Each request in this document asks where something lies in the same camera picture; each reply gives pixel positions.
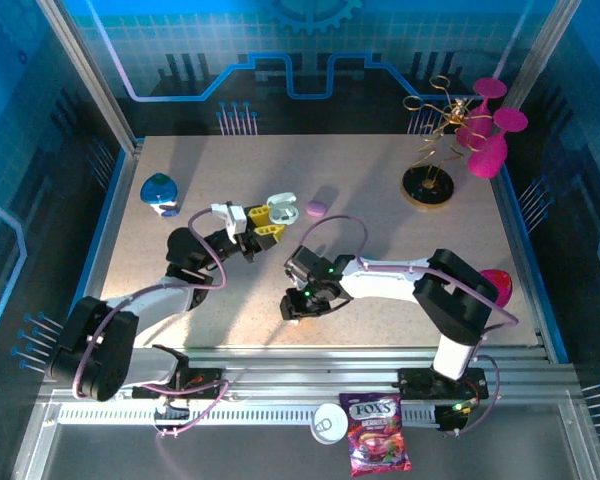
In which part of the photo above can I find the mint earbud charging case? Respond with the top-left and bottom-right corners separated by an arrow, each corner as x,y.
266,192 -> 301,225

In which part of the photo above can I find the blue white globe figurine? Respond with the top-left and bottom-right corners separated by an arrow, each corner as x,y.
139,172 -> 180,219

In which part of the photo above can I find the white pull-tab can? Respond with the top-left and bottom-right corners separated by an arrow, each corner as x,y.
310,402 -> 350,445

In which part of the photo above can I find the purple Fox's candy bag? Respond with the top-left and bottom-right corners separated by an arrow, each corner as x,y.
338,392 -> 413,478

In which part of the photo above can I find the black electronics board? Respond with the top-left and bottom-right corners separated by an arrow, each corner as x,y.
435,399 -> 477,435

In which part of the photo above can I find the magenta red bowl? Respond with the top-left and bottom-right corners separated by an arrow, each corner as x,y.
479,268 -> 514,309

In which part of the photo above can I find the pink wine glass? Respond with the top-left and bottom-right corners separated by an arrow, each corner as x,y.
454,77 -> 509,151
467,107 -> 529,180

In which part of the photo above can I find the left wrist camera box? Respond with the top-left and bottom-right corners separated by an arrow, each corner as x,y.
210,201 -> 248,244

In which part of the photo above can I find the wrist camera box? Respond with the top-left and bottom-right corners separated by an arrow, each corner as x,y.
210,201 -> 248,244
284,243 -> 328,283

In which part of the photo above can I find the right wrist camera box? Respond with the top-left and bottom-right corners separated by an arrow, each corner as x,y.
284,243 -> 328,283

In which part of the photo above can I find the aluminium base frame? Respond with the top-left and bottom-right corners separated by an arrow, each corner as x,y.
9,344 -> 600,480

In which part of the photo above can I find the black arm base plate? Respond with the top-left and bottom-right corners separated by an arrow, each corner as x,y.
131,367 -> 227,401
397,367 -> 490,401

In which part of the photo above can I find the white slotted cable duct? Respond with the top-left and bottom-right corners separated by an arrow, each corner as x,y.
57,404 -> 441,427

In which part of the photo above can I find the gold wire glass rack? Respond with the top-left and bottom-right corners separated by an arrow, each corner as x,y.
399,74 -> 474,206

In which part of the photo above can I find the aluminium frame post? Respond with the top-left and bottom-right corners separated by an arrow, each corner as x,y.
34,0 -> 137,154
499,0 -> 584,109

